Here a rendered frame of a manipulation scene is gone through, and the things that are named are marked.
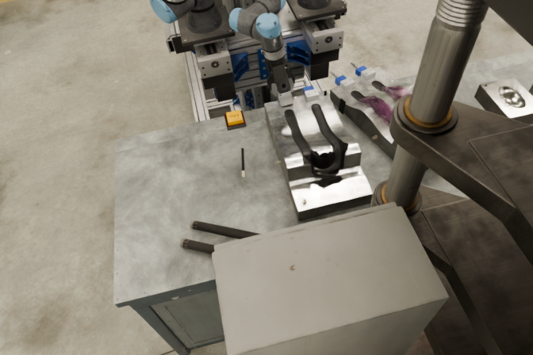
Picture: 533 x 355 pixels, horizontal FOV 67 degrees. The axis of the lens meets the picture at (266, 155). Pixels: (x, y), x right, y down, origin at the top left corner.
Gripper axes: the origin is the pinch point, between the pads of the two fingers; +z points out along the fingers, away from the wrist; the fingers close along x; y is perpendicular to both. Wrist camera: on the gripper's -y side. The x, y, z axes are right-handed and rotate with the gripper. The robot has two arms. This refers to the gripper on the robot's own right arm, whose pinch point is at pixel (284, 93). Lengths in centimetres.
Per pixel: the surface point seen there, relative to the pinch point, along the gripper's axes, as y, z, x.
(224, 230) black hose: -48, -3, 33
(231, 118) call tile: 2.0, 8.1, 22.8
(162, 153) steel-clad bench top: -5, 7, 53
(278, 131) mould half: -14.1, 3.2, 6.7
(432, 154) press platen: -73, -68, -13
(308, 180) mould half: -37.3, 2.7, 1.9
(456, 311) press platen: -91, -20, -19
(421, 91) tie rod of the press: -66, -74, -13
